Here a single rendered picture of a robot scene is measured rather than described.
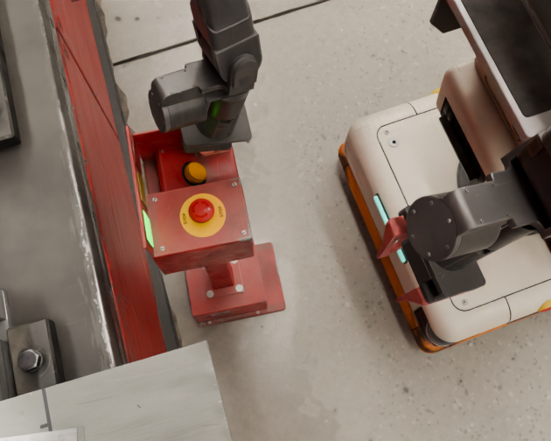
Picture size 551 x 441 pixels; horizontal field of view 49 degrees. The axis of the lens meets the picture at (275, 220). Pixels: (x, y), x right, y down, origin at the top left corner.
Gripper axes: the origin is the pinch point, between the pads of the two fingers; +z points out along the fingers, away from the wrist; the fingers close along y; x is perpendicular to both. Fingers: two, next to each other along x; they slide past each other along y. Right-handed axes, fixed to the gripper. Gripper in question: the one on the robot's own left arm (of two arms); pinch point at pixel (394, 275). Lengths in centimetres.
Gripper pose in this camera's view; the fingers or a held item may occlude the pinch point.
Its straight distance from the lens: 72.0
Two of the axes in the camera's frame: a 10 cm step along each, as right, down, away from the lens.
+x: 8.3, -1.5, 5.3
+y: 3.4, 9.0, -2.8
